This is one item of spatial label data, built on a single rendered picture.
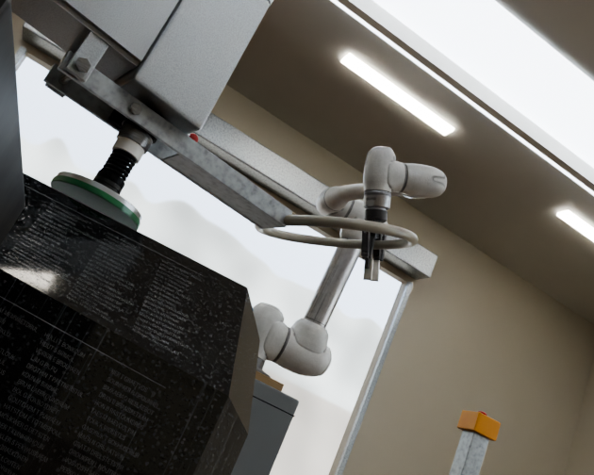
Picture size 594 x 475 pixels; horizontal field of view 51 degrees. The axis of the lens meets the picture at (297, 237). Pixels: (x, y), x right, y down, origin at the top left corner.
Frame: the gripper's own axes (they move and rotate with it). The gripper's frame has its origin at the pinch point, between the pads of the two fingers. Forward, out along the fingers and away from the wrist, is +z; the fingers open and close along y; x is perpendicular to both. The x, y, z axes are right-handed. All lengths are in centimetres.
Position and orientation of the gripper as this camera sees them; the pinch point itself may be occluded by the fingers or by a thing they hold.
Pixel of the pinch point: (371, 270)
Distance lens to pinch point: 208.6
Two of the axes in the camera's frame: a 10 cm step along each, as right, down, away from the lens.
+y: -6.0, -1.4, -7.9
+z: -0.9, 9.9, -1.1
